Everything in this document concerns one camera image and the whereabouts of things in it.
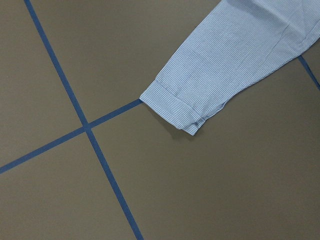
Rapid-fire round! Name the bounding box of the blue striped button-up shirt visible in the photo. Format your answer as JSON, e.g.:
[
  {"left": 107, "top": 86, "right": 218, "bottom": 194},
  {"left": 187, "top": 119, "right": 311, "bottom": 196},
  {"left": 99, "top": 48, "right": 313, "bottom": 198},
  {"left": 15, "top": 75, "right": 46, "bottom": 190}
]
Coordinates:
[{"left": 140, "top": 0, "right": 320, "bottom": 135}]

